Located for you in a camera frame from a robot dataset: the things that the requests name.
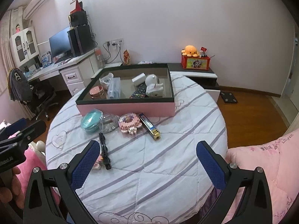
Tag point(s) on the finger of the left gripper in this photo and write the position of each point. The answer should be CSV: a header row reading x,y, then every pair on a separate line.
x,y
30,133
13,128

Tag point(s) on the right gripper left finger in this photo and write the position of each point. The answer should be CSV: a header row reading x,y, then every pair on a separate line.
x,y
51,196

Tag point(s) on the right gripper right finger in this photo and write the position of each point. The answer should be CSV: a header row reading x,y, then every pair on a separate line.
x,y
255,205

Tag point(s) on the teal oval case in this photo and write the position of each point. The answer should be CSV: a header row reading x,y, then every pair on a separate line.
x,y
92,121

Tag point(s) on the small pink block figure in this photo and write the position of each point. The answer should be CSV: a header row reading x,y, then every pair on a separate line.
x,y
98,163

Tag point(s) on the black hair comb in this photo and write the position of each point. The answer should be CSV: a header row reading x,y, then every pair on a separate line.
x,y
104,152

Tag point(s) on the white handheld fan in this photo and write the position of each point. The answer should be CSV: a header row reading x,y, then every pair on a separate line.
x,y
106,80

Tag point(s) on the clear box of masks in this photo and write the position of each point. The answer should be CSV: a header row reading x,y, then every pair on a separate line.
x,y
114,88

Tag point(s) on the white power adapter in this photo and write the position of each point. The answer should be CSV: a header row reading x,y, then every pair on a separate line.
x,y
139,79

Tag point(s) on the blue and gold box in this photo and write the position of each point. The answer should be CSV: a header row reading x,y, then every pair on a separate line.
x,y
151,129

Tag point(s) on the white astronaut figurine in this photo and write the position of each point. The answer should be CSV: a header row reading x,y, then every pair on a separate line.
x,y
154,88

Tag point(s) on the person's left hand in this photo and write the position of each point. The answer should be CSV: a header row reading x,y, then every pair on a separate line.
x,y
14,192

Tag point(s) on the pink blanket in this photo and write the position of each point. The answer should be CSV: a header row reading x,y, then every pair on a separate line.
x,y
35,156

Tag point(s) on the black office chair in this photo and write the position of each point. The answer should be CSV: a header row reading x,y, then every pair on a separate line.
x,y
38,97

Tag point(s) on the pink quilt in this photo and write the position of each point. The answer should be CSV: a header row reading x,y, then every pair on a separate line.
x,y
279,160

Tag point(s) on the pink lidded jar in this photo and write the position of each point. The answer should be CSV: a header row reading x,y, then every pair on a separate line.
x,y
97,92

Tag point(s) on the white desk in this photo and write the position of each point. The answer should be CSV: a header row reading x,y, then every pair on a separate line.
x,y
76,73

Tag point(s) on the white glass door cabinet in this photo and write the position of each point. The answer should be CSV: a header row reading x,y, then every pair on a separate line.
x,y
23,46

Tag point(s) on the black computer monitor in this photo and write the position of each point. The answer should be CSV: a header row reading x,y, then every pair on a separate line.
x,y
60,45

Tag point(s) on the pink building block figure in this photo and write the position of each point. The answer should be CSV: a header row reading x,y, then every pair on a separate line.
x,y
129,123

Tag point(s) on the orange cap water bottle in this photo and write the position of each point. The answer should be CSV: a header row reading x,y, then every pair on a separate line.
x,y
100,58

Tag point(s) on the black computer tower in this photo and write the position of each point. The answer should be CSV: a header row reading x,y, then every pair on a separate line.
x,y
80,39

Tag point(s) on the striped white tablecloth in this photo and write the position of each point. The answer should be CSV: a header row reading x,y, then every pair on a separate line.
x,y
158,181

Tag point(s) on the black bathroom scale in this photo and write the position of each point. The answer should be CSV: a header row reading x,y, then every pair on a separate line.
x,y
228,97

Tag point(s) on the black remote control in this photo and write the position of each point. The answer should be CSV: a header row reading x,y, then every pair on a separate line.
x,y
140,92

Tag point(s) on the orange snack bag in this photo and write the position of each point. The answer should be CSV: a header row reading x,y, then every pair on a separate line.
x,y
126,58

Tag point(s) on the pink box with black rim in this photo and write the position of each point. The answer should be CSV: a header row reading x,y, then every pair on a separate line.
x,y
163,106

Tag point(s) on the black speaker with red bag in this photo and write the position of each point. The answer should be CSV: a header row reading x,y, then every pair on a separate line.
x,y
77,16

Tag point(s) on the black white tv stand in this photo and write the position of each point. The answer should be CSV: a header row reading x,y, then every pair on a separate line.
x,y
203,79

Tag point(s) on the patterned cloth pouch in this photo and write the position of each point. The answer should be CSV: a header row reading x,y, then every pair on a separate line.
x,y
145,62

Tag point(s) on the white air conditioner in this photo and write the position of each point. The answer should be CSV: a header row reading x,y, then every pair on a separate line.
x,y
32,7

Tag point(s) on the red toy box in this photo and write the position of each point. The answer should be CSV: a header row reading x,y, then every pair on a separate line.
x,y
198,63

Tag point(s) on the orange octopus plush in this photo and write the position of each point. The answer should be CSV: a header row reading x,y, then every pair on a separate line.
x,y
190,51

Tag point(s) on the wall power outlet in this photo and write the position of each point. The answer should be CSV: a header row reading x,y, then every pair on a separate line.
x,y
116,42

